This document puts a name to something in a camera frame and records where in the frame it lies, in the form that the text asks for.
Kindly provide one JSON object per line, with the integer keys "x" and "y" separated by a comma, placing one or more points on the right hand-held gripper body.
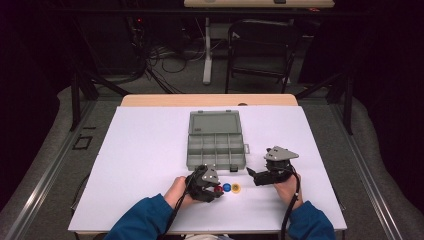
{"x": 278, "y": 153}

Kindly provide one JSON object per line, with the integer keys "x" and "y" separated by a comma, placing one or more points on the white table mat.
{"x": 140, "y": 150}

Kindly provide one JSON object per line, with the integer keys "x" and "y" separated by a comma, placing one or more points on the wooden desk with white leg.
{"x": 207, "y": 60}

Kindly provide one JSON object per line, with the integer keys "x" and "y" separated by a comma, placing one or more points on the black folding chair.
{"x": 260, "y": 36}

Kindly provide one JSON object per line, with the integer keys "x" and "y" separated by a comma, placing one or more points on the light wooden table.
{"x": 200, "y": 100}

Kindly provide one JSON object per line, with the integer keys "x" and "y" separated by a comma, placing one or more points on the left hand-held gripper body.
{"x": 200, "y": 181}

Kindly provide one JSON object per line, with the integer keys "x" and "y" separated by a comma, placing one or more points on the aluminium floor rail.
{"x": 363, "y": 173}
{"x": 50, "y": 166}

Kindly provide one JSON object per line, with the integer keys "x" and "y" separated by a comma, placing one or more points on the black tape strip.
{"x": 89, "y": 127}

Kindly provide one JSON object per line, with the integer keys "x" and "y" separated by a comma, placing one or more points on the black metal frame stand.
{"x": 76, "y": 100}
{"x": 348, "y": 106}

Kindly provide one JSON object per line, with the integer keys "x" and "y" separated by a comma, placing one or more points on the person's left hand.
{"x": 176, "y": 193}

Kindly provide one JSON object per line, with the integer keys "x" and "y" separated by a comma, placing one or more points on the grey plastic compartment box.
{"x": 215, "y": 150}

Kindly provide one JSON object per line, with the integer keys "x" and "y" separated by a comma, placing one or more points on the person's light clothing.
{"x": 206, "y": 237}

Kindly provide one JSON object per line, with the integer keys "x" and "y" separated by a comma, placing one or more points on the small dark desk object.
{"x": 280, "y": 1}

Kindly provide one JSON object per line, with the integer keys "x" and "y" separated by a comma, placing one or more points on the dark equipment rack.
{"x": 136, "y": 36}

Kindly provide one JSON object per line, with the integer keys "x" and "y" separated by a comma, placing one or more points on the person's right hand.
{"x": 290, "y": 193}

